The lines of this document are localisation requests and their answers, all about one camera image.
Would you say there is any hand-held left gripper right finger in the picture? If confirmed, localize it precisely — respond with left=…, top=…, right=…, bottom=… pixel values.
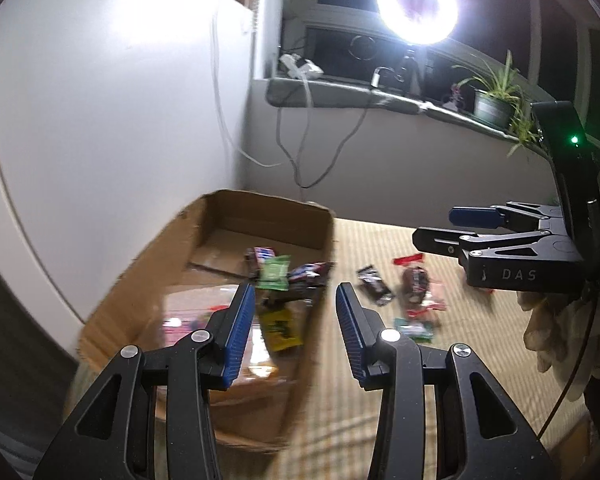
left=335, top=282, right=553, bottom=480

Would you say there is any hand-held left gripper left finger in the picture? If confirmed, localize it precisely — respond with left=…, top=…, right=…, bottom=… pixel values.
left=40, top=284, right=257, bottom=480

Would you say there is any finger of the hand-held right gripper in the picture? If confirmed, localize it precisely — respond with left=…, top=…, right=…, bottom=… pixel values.
left=449, top=201, right=563, bottom=231
left=412, top=227, right=556, bottom=261

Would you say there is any yellow snack packet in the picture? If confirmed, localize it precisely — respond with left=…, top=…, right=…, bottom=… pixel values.
left=257, top=305, right=302, bottom=353

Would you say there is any green snack packet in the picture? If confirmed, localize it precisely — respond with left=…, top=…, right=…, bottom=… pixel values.
left=256, top=255, right=293, bottom=292

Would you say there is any brown chocolate bar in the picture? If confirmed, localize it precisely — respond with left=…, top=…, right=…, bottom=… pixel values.
left=287, top=261, right=333, bottom=293
left=245, top=246, right=276, bottom=278

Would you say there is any brown cardboard box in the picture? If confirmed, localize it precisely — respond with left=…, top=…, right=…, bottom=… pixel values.
left=77, top=189, right=337, bottom=453

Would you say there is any person's right hand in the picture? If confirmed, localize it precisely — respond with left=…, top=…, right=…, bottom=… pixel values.
left=517, top=285, right=600, bottom=401

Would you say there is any dark cake in red wrapper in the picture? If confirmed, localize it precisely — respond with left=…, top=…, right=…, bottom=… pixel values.
left=392, top=255, right=448, bottom=318

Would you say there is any small black snack packet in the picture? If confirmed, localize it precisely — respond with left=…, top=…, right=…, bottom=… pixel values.
left=356, top=265, right=396, bottom=307

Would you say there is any pale green wrapped candy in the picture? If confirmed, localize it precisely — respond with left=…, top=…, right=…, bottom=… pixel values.
left=392, top=317, right=437, bottom=343

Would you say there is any striped bed sheet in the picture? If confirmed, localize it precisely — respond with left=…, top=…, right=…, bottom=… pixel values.
left=70, top=217, right=600, bottom=480

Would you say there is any grey plant pot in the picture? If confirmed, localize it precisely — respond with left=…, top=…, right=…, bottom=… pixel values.
left=474, top=89, right=512, bottom=123

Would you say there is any small pink figurine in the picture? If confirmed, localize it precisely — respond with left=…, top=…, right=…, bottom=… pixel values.
left=442, top=85, right=466, bottom=111

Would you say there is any green spider plant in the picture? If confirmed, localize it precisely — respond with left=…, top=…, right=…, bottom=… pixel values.
left=452, top=50, right=543, bottom=156

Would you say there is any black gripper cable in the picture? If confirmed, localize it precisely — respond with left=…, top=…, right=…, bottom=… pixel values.
left=537, top=280, right=598, bottom=441

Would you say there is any white ring light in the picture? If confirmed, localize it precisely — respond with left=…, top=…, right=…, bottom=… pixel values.
left=376, top=0, right=460, bottom=46

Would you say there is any white cable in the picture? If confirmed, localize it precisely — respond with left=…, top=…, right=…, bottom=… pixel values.
left=212, top=0, right=313, bottom=168

